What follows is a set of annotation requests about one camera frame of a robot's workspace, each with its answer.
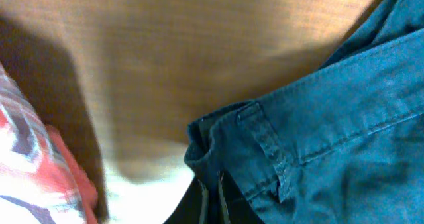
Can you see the navy blue shorts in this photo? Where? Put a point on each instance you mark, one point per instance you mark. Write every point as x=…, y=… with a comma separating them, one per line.
x=341, y=145

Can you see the red printed garment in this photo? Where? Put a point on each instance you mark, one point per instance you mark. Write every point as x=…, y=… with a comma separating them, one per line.
x=41, y=182

